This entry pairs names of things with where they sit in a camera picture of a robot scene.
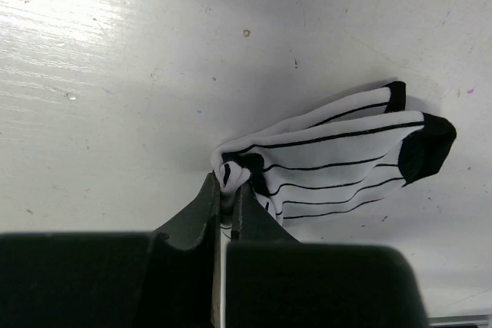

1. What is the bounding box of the white black-striped sock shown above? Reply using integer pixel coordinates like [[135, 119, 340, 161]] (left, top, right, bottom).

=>
[[211, 81, 457, 227]]

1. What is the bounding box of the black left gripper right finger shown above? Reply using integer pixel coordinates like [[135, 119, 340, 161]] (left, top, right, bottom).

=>
[[225, 184, 428, 327]]

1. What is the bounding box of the aluminium table frame rail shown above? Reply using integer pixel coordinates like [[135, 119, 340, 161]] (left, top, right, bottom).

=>
[[428, 314, 492, 328]]

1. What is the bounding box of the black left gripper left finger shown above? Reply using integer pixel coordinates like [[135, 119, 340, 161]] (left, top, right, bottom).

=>
[[1, 174, 221, 327]]

